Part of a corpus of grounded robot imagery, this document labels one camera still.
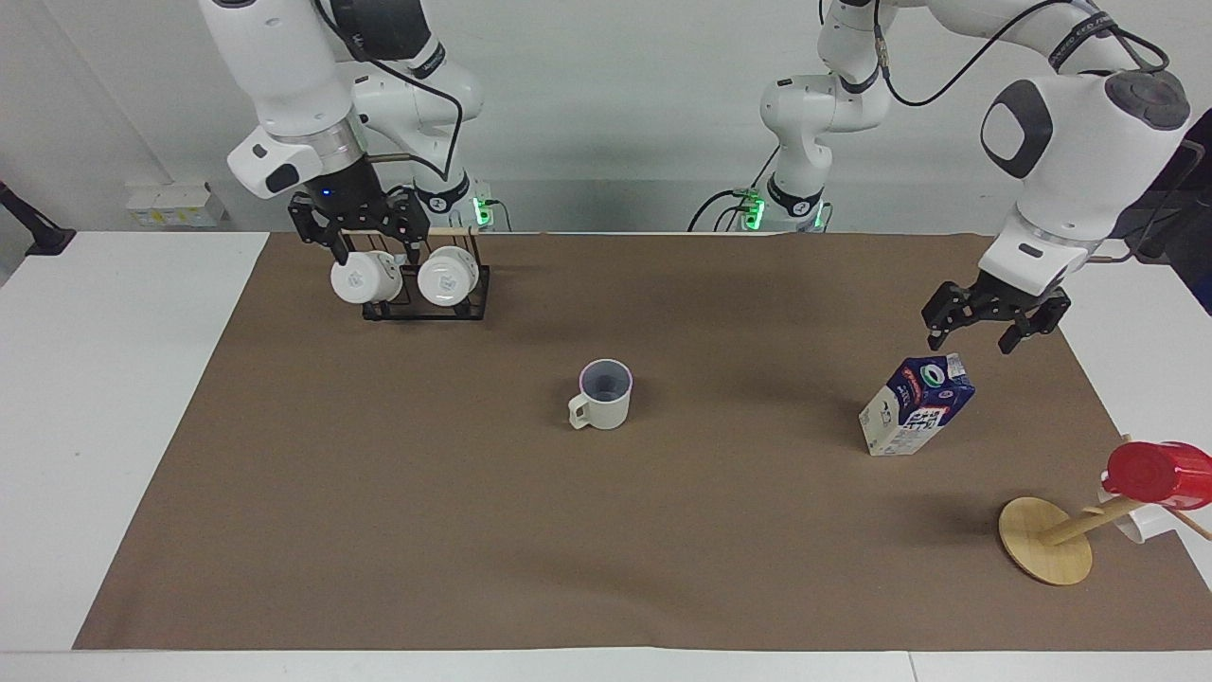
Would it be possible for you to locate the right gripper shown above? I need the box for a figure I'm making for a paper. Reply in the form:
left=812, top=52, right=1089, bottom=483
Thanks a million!
left=288, top=154, right=433, bottom=267

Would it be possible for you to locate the white wall socket box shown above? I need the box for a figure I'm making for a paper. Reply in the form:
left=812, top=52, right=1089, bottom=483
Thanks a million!
left=126, top=183, right=229, bottom=229

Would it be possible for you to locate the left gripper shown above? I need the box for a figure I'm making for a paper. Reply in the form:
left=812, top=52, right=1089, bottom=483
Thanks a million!
left=922, top=270, right=1073, bottom=356

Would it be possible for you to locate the black stand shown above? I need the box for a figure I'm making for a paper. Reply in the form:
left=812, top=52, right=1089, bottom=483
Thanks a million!
left=0, top=180, right=78, bottom=258
left=1129, top=137, right=1212, bottom=315

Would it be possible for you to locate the black wire cup rack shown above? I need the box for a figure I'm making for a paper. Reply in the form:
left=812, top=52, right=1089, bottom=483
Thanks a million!
left=361, top=224, right=492, bottom=322

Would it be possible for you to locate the wooden mug tree stand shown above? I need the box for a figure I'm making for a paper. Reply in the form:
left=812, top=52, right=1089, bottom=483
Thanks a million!
left=998, top=434, right=1212, bottom=586

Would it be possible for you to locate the white cup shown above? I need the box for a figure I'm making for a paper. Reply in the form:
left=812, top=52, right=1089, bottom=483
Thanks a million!
left=1097, top=483, right=1176, bottom=545
left=330, top=249, right=404, bottom=305
left=418, top=246, right=478, bottom=308

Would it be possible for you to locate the blue and white milk carton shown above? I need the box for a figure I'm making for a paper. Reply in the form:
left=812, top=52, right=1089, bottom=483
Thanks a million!
left=858, top=352, right=976, bottom=458

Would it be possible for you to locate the black cable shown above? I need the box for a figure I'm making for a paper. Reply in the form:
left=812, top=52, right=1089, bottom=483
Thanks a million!
left=686, top=144, right=783, bottom=234
left=312, top=0, right=467, bottom=195
left=873, top=0, right=1171, bottom=108

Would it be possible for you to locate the red cup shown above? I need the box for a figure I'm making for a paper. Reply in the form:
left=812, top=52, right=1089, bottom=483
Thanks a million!
left=1103, top=440, right=1212, bottom=512

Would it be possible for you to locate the beige mug with handle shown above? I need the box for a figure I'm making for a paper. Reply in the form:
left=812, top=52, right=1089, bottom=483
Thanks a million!
left=567, top=358, right=633, bottom=432

